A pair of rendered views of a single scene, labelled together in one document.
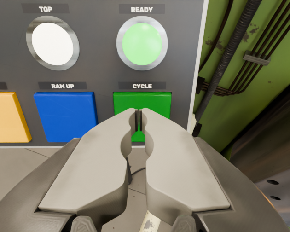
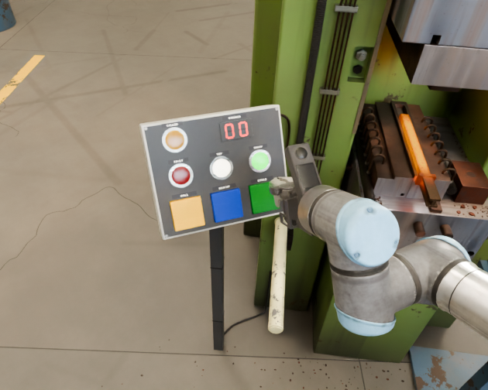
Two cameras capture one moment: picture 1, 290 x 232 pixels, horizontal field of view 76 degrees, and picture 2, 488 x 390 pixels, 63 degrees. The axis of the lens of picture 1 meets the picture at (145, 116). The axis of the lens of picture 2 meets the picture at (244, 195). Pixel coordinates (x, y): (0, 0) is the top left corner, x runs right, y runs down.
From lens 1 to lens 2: 79 cm
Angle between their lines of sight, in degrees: 20
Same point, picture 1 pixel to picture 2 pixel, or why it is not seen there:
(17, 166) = (41, 377)
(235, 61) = not seen: hidden behind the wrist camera
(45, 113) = (216, 203)
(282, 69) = (335, 160)
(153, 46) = (265, 160)
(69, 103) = (228, 195)
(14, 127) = (199, 216)
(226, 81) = not seen: hidden behind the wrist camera
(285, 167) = not seen: hidden behind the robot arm
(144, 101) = (265, 186)
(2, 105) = (194, 203)
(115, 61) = (249, 170)
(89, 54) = (237, 169)
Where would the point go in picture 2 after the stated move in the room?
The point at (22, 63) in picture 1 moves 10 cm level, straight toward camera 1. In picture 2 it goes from (206, 179) to (241, 194)
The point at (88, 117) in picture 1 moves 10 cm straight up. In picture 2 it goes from (238, 201) to (238, 170)
